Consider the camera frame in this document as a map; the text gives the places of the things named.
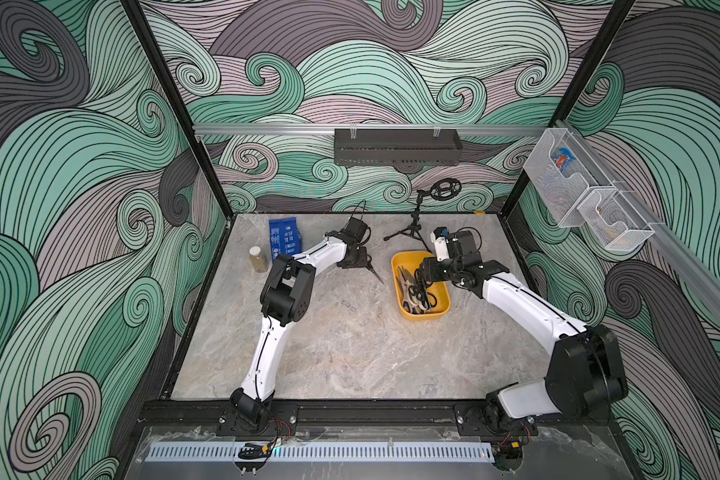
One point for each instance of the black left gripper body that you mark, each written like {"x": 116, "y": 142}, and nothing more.
{"x": 360, "y": 259}

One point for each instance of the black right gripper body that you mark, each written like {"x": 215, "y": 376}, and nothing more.
{"x": 444, "y": 271}

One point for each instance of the small black scissors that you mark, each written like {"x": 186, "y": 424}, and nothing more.
{"x": 370, "y": 268}

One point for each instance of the cream handled kitchen scissors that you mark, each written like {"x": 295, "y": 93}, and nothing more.
{"x": 406, "y": 301}

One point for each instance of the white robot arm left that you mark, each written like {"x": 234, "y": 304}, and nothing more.
{"x": 285, "y": 299}

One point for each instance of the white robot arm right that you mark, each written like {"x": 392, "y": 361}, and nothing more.
{"x": 585, "y": 371}

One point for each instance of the yellow plastic storage box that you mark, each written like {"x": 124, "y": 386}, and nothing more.
{"x": 409, "y": 261}

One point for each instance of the blue snack packet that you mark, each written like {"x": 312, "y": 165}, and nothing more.
{"x": 285, "y": 237}

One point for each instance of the tan small bottle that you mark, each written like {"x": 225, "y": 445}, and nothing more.
{"x": 258, "y": 259}

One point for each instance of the white perforated front strip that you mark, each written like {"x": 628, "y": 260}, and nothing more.
{"x": 389, "y": 451}

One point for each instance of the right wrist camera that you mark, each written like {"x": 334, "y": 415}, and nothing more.
{"x": 461, "y": 245}

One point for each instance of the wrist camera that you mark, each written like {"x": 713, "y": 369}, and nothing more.
{"x": 461, "y": 245}
{"x": 356, "y": 231}

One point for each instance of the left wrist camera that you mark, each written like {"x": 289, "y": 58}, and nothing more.
{"x": 356, "y": 231}

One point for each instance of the black hanging wall tray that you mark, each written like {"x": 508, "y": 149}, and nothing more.
{"x": 405, "y": 149}

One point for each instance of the clear wall bin large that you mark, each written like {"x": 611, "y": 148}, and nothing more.
{"x": 556, "y": 169}

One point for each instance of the clear wall bin small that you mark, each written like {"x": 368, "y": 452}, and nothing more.
{"x": 613, "y": 220}

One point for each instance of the aluminium rail back wall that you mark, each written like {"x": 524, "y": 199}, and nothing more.
{"x": 308, "y": 129}

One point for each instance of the aluminium rail wall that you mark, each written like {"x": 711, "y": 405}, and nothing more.
{"x": 308, "y": 129}
{"x": 699, "y": 279}

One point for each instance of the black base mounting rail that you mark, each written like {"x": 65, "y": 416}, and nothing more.
{"x": 288, "y": 417}

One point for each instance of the aluminium rail right wall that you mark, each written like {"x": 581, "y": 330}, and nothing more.
{"x": 699, "y": 279}

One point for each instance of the black corner frame post left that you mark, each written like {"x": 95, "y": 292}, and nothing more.
{"x": 150, "y": 47}

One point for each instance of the black corner frame post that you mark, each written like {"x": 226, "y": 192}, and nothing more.
{"x": 150, "y": 47}
{"x": 592, "y": 59}

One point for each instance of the black corner frame post right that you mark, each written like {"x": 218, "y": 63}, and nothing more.
{"x": 592, "y": 59}

